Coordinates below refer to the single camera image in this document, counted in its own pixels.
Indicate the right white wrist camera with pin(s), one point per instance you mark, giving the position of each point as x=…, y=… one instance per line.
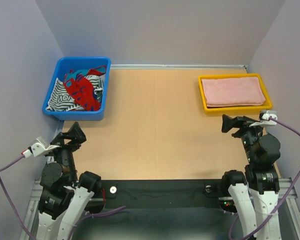
x=266, y=119

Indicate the grey white striped towel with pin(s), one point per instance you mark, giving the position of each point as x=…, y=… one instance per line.
x=61, y=101

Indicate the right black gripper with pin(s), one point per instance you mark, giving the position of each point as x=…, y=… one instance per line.
x=228, y=122

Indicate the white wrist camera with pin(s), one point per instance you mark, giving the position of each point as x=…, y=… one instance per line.
x=266, y=119
x=37, y=147

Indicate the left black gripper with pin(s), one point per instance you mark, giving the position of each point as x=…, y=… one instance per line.
x=77, y=134

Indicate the pink towel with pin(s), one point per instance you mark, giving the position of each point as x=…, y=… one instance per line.
x=235, y=91

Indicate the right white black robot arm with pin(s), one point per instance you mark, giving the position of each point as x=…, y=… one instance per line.
x=255, y=192

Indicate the red teal towel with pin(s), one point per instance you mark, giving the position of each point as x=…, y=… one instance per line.
x=86, y=87

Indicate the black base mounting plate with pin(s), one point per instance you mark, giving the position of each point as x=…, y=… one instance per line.
x=156, y=194

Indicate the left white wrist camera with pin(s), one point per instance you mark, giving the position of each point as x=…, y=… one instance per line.
x=37, y=147

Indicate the yellow plastic tray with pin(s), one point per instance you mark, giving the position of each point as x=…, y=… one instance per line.
x=235, y=110

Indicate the blue plastic bin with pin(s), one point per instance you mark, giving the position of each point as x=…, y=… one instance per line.
x=63, y=66

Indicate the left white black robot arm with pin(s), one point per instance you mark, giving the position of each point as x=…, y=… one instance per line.
x=65, y=194

